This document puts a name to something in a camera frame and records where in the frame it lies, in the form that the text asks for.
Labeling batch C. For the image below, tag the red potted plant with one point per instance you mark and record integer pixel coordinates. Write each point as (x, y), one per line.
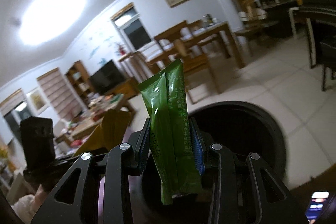
(120, 48)

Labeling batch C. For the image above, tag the wooden dining table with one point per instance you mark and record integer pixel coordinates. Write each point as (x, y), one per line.
(210, 31)

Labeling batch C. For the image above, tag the window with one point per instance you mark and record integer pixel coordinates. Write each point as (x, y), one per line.
(132, 27)

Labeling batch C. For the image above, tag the wooden bookshelf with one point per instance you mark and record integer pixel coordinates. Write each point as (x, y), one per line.
(78, 82)

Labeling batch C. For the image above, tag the wooden coffee table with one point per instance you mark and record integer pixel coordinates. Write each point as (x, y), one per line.
(97, 113)

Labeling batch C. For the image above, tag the black television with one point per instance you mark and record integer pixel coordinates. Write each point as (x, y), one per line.
(107, 78)

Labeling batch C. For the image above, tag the green sachet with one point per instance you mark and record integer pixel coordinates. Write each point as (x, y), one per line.
(168, 113)

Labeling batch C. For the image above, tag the white standing air conditioner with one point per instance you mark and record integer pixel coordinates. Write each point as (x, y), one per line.
(223, 3)

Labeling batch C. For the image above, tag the wooden plant stand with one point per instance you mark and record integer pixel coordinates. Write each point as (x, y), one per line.
(134, 61)

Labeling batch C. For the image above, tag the striped roller blind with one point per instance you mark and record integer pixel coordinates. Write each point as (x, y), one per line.
(56, 95)

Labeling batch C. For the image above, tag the yellow paper wrapper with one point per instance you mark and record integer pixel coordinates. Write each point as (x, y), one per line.
(110, 132)

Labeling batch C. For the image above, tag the wooden dining chair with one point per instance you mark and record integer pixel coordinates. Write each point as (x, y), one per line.
(194, 66)

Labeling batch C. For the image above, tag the black round trash bin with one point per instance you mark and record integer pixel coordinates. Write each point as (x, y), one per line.
(244, 132)

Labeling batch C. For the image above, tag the round ceiling light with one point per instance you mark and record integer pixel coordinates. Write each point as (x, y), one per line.
(52, 16)

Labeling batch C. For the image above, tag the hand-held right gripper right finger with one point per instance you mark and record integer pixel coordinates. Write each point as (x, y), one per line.
(197, 150)

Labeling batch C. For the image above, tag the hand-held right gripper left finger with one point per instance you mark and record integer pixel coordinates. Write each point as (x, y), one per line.
(143, 145)

